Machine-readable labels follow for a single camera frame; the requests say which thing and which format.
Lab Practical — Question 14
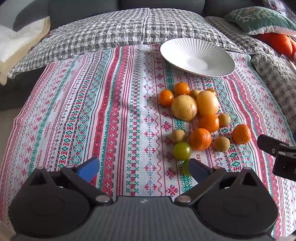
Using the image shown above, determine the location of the small mandarin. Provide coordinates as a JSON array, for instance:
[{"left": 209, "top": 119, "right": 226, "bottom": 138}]
[{"left": 232, "top": 124, "right": 251, "bottom": 144}]

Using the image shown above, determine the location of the pile of magazines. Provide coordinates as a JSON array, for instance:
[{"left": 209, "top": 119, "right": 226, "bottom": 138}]
[{"left": 279, "top": 53, "right": 296, "bottom": 69}]

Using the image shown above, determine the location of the pale yellow round fruit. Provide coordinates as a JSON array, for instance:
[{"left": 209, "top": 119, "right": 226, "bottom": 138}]
[{"left": 171, "top": 95, "right": 198, "bottom": 121}]

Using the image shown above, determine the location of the white fluffy blanket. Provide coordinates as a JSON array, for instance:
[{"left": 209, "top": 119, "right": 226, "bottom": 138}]
[{"left": 0, "top": 16, "right": 51, "bottom": 85}]

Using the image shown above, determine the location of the orange textured plush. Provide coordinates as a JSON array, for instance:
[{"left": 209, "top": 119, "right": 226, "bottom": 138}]
[{"left": 268, "top": 33, "right": 296, "bottom": 61}]

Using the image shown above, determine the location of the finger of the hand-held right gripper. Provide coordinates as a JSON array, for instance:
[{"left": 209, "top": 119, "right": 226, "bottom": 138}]
[{"left": 257, "top": 134, "right": 296, "bottom": 155}]

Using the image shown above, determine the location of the large mandarin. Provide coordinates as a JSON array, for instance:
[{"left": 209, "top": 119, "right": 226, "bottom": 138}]
[{"left": 188, "top": 128, "right": 212, "bottom": 151}]

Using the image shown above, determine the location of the large orange-yellow round fruit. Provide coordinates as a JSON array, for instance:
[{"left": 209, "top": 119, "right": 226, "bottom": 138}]
[{"left": 196, "top": 90, "right": 219, "bottom": 117}]

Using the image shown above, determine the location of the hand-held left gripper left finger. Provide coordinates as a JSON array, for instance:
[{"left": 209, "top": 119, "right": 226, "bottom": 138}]
[{"left": 22, "top": 157, "right": 114, "bottom": 205}]

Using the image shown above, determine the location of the green pillow white branch print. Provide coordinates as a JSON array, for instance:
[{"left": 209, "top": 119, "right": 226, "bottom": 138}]
[{"left": 224, "top": 6, "right": 296, "bottom": 36}]

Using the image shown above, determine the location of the fine-check grey quilt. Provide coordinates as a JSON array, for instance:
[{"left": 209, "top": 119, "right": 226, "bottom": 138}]
[{"left": 205, "top": 16, "right": 278, "bottom": 56}]

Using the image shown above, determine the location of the white ribbed plate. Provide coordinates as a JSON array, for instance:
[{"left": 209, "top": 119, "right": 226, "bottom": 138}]
[{"left": 160, "top": 38, "right": 236, "bottom": 77}]

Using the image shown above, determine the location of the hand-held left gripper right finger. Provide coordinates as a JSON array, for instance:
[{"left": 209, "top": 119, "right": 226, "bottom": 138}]
[{"left": 174, "top": 158, "right": 266, "bottom": 207}]

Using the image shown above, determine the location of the grey printed bag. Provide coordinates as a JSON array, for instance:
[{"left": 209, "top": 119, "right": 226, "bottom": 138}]
[{"left": 262, "top": 0, "right": 296, "bottom": 16}]

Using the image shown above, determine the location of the orange cherry tomato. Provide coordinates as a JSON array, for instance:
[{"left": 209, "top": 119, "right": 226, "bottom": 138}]
[
  {"left": 158, "top": 89, "right": 174, "bottom": 107},
  {"left": 198, "top": 114, "right": 220, "bottom": 133},
  {"left": 174, "top": 82, "right": 190, "bottom": 97}
]

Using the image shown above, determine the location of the red green patterned tablecloth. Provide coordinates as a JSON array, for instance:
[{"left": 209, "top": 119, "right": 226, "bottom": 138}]
[{"left": 0, "top": 44, "right": 296, "bottom": 239}]

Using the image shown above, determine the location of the green tomato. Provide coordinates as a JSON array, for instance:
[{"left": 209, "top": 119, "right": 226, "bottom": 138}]
[
  {"left": 181, "top": 159, "right": 192, "bottom": 177},
  {"left": 172, "top": 142, "right": 192, "bottom": 161}
]

